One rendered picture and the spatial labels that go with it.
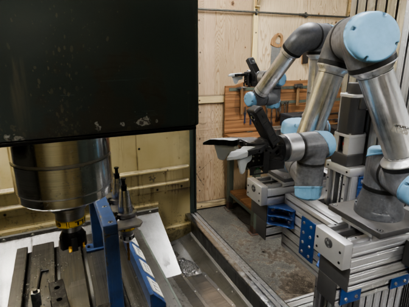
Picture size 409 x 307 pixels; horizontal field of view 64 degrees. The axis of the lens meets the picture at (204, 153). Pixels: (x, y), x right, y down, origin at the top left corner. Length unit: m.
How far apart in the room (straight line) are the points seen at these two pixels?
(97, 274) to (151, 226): 0.53
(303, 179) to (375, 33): 0.40
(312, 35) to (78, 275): 1.31
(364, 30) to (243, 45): 2.80
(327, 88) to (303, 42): 0.50
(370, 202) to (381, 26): 0.55
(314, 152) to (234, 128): 2.70
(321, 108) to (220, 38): 2.58
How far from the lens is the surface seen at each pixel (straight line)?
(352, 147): 1.38
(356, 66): 0.92
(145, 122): 0.49
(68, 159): 0.53
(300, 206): 1.46
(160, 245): 1.71
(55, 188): 0.55
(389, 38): 0.91
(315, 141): 0.91
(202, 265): 1.73
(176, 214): 1.90
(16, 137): 0.48
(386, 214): 1.19
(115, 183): 1.07
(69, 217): 0.63
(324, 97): 1.03
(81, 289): 1.28
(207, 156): 3.62
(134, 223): 0.95
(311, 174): 0.94
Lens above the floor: 1.66
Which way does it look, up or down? 16 degrees down
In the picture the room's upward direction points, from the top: straight up
